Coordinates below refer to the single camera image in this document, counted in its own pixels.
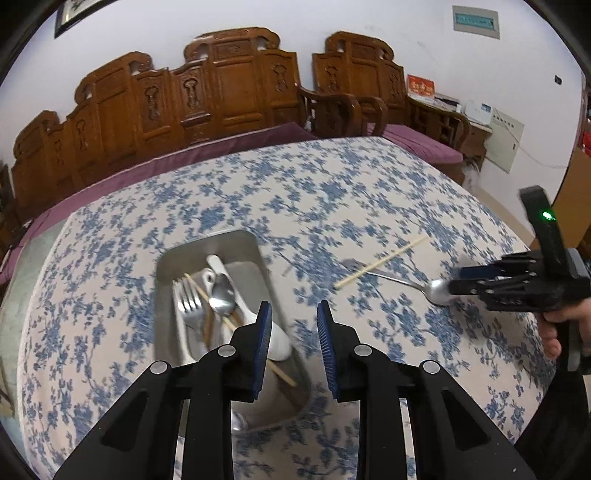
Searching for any white box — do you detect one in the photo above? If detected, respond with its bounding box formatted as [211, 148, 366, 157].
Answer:
[463, 100, 494, 126]

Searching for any carved wooden sofa bench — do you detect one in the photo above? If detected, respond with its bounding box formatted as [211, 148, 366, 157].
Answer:
[10, 27, 324, 217]

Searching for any metal fork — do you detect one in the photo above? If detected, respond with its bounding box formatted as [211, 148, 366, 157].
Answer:
[172, 277, 206, 356]

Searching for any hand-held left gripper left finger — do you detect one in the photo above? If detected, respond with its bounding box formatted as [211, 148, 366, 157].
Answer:
[53, 300, 273, 480]

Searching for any metal spoon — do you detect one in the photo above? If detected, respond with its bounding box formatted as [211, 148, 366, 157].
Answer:
[202, 270, 237, 318]
[342, 258, 455, 308]

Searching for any wooden side table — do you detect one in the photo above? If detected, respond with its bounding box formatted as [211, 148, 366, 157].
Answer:
[409, 95, 471, 160]

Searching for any red desk calendar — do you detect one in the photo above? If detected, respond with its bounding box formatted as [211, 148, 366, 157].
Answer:
[406, 74, 436, 99]

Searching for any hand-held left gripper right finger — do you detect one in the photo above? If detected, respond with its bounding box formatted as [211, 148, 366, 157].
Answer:
[316, 300, 539, 480]

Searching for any carved wooden armchair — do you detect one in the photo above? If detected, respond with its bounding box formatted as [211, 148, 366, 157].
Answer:
[298, 31, 467, 185]

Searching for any white ceramic spoon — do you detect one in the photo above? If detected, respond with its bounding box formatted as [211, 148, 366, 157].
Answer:
[206, 254, 293, 361]

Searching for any framed wall picture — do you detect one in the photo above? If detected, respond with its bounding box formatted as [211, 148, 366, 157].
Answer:
[54, 0, 109, 38]

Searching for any white wall cabinet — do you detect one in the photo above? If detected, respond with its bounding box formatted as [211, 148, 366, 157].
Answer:
[482, 108, 526, 174]

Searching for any purple armchair cushion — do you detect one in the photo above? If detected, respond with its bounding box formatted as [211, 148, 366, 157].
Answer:
[367, 122, 464, 166]

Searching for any light wooden chopstick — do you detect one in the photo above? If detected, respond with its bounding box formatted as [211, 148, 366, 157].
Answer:
[184, 273, 298, 387]
[334, 234, 430, 291]

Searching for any blue floral tablecloth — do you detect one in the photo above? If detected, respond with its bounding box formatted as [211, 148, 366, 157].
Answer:
[16, 136, 561, 480]

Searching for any grey wall panel box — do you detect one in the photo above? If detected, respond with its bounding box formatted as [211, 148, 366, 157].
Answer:
[451, 4, 501, 38]

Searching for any person's right hand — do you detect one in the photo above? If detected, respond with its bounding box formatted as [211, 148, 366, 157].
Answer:
[538, 298, 591, 360]

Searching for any person's right forearm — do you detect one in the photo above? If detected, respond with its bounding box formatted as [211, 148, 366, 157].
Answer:
[515, 353, 591, 480]

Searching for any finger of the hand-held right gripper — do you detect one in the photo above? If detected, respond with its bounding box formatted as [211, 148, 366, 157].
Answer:
[448, 274, 541, 312]
[457, 251, 541, 282]

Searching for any purple sofa cushion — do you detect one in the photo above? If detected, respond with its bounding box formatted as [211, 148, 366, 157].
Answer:
[0, 121, 319, 282]

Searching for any metal tray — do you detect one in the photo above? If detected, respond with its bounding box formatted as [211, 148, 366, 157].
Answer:
[154, 229, 312, 432]

